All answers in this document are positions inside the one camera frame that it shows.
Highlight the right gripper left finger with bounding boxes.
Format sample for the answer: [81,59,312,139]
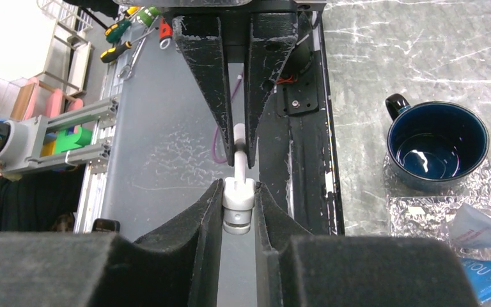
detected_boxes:
[0,179,224,306]

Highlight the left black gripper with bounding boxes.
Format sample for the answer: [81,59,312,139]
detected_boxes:
[160,1,326,168]

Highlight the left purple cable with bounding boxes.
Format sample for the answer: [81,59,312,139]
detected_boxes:
[212,72,245,164]

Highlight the blue toothpaste tube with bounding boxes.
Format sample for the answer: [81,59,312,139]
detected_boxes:
[459,258,491,303]

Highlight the green yellow handled screwdrivers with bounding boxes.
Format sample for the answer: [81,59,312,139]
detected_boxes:
[100,6,162,65]

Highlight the white pink toothbrush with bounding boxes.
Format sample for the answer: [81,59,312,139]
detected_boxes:
[222,123,256,235]

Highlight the clear textured oval tray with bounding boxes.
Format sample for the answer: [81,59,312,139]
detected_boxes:
[383,156,491,242]

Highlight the grey aluminium fixture assembly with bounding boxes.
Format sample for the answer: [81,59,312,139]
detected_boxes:
[0,95,121,175]

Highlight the white red-capped toothpaste tube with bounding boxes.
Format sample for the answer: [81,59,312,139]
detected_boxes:
[448,204,491,249]

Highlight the metal wrench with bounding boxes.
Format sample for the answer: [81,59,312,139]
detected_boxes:
[118,38,145,80]

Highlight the dark blue mug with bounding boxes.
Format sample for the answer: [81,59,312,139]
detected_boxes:
[385,93,490,193]

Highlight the black base frame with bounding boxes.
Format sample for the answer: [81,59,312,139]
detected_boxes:
[258,12,345,235]

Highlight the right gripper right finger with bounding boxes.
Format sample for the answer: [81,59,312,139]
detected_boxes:
[254,183,479,306]

